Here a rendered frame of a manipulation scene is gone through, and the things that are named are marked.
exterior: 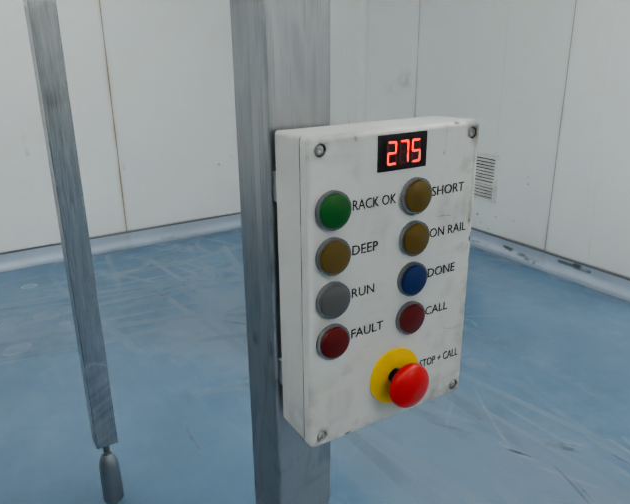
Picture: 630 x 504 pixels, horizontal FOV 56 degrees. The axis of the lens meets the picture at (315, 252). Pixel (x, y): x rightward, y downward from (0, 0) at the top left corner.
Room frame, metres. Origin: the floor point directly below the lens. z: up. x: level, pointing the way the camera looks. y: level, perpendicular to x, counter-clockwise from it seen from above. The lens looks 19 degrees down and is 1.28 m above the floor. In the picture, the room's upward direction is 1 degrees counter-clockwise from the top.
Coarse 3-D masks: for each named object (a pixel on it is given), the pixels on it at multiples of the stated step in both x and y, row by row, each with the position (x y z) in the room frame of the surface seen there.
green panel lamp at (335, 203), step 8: (328, 200) 0.42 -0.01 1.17; (336, 200) 0.42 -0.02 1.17; (344, 200) 0.42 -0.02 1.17; (320, 208) 0.42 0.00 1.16; (328, 208) 0.42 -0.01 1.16; (336, 208) 0.42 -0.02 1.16; (344, 208) 0.42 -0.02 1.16; (320, 216) 0.42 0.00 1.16; (328, 216) 0.42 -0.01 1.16; (336, 216) 0.42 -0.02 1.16; (344, 216) 0.42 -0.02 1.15; (328, 224) 0.42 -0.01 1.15; (336, 224) 0.42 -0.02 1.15
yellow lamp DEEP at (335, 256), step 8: (336, 240) 0.42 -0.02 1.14; (328, 248) 0.42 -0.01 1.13; (336, 248) 0.42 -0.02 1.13; (344, 248) 0.42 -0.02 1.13; (320, 256) 0.42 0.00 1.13; (328, 256) 0.42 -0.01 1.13; (336, 256) 0.42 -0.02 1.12; (344, 256) 0.42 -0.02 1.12; (320, 264) 0.42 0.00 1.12; (328, 264) 0.42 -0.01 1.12; (336, 264) 0.42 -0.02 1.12; (344, 264) 0.42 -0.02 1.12; (328, 272) 0.42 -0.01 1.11; (336, 272) 0.42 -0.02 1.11
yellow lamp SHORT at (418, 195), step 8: (416, 184) 0.46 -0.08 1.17; (424, 184) 0.46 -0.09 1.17; (408, 192) 0.46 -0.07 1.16; (416, 192) 0.46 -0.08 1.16; (424, 192) 0.46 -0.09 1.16; (408, 200) 0.46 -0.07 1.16; (416, 200) 0.46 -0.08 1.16; (424, 200) 0.46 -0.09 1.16; (408, 208) 0.46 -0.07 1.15; (416, 208) 0.46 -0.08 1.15; (424, 208) 0.47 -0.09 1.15
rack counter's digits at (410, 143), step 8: (392, 144) 0.45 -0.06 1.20; (400, 144) 0.46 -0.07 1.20; (408, 144) 0.46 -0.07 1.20; (416, 144) 0.47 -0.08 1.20; (392, 152) 0.45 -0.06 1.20; (400, 152) 0.46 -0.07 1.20; (408, 152) 0.46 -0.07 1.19; (416, 152) 0.47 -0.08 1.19; (392, 160) 0.45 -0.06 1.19; (400, 160) 0.46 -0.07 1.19; (408, 160) 0.46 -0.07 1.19; (416, 160) 0.47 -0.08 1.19
